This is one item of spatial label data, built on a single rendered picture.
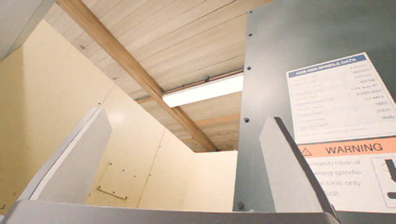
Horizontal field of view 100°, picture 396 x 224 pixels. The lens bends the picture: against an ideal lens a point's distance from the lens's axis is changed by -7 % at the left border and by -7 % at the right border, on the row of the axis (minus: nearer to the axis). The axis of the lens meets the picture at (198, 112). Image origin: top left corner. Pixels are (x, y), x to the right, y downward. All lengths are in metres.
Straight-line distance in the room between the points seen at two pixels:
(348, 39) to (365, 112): 0.21
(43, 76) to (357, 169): 1.17
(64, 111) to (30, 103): 0.14
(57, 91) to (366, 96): 1.16
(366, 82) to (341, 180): 0.20
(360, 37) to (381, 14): 0.09
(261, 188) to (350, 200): 0.13
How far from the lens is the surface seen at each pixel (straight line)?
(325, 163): 0.36
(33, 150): 1.06
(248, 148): 0.39
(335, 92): 0.44
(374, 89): 0.44
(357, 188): 0.35
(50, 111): 1.09
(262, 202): 0.35
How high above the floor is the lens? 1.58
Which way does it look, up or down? 36 degrees up
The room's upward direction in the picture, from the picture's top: 14 degrees clockwise
